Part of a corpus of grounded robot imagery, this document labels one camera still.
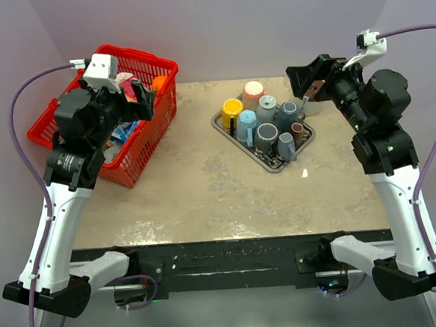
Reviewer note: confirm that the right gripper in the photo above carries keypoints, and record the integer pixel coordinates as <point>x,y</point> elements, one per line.
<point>302,77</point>

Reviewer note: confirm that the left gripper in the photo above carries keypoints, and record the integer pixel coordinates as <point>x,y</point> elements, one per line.
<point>143,109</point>

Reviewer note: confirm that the small maroon cup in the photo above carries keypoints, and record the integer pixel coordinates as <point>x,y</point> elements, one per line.
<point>297,131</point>

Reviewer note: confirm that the dark grey mug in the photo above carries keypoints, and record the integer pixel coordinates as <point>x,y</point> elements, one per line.
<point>266,136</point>

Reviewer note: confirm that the blue speckled mug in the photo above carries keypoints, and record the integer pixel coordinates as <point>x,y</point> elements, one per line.
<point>286,147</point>

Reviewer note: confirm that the light blue mug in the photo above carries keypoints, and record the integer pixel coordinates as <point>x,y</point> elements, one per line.
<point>246,126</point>

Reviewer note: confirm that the yellow mug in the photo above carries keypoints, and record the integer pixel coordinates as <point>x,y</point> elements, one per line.
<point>230,111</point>

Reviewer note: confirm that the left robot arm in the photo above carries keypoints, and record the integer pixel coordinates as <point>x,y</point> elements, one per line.
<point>48,282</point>

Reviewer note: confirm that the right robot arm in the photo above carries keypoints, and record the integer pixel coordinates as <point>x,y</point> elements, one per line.
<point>387,154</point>

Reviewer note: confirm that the dark blue-grey mug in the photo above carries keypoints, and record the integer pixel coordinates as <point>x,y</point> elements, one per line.
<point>287,114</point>

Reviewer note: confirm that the grey mug white base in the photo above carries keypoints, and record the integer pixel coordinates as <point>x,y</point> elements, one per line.
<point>266,110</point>

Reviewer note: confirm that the pink white mug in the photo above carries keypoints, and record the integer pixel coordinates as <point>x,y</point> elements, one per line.
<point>252,92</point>

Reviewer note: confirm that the orange ball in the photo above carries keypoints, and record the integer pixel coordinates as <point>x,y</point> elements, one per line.
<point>158,82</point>

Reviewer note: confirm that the pink snack packet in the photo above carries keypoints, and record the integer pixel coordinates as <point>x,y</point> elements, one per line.
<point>124,81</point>

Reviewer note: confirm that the white cup brown lid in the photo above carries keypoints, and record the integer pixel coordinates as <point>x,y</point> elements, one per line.
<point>308,107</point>

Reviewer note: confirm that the blue white carton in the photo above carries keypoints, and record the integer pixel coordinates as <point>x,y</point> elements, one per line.
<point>121,134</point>

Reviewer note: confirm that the metal tray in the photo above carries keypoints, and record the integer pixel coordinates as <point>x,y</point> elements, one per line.
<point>271,162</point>

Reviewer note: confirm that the red plastic basket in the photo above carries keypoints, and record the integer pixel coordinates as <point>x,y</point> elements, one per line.
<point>141,139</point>

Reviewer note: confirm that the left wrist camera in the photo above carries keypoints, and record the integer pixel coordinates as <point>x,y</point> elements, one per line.
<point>102,72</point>

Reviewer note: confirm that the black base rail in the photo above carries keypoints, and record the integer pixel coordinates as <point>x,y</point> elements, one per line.
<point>233,264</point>

